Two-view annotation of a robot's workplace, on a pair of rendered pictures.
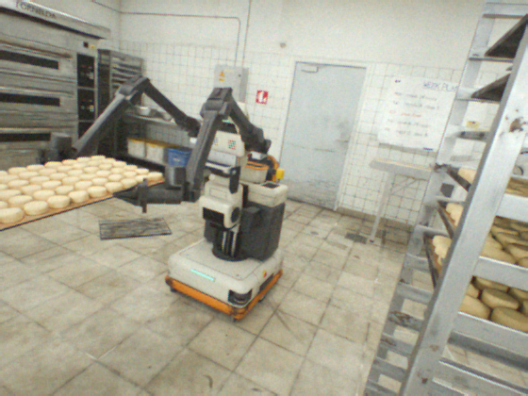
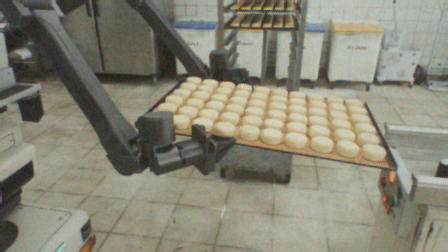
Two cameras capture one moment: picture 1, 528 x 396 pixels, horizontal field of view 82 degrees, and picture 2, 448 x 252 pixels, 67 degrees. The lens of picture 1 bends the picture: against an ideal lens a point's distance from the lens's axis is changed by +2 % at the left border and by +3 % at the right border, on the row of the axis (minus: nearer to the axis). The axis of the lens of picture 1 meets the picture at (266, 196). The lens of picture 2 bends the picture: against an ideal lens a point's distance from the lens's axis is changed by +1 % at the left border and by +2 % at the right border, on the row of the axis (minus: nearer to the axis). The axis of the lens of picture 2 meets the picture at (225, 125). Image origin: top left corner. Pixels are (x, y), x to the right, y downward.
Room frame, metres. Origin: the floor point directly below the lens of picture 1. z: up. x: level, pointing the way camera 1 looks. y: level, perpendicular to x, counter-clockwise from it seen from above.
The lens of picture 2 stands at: (1.20, 1.49, 1.34)
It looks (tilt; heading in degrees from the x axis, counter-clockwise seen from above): 25 degrees down; 258
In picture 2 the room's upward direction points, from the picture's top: straight up
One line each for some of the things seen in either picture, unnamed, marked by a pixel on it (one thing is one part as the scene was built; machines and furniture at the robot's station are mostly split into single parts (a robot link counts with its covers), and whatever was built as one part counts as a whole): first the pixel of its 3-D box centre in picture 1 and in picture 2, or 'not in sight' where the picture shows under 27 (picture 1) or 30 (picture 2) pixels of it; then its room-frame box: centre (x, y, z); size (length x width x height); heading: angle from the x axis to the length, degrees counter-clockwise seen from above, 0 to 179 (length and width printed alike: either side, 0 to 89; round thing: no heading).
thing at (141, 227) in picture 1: (135, 227); not in sight; (2.71, 1.22, 0.01); 0.60 x 0.40 x 0.03; 123
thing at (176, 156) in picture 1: (184, 156); not in sight; (4.89, 1.44, 0.36); 0.47 x 0.38 x 0.26; 160
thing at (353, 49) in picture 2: not in sight; (351, 54); (-1.21, -2.26, 0.38); 0.64 x 0.54 x 0.77; 66
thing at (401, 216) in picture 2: not in sight; (395, 189); (0.55, 0.81, 0.77); 0.24 x 0.04 x 0.14; 66
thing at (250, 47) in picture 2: not in sight; (246, 51); (0.00, -2.74, 0.38); 0.64 x 0.54 x 0.77; 69
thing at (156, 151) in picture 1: (162, 151); not in sight; (5.06, 1.86, 0.36); 0.47 x 0.38 x 0.26; 159
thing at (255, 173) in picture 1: (249, 172); not in sight; (2.09, 0.14, 0.87); 0.23 x 0.15 x 0.11; 66
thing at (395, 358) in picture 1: (419, 358); not in sight; (1.46, -1.01, 0.08); 0.30 x 0.22 x 0.16; 85
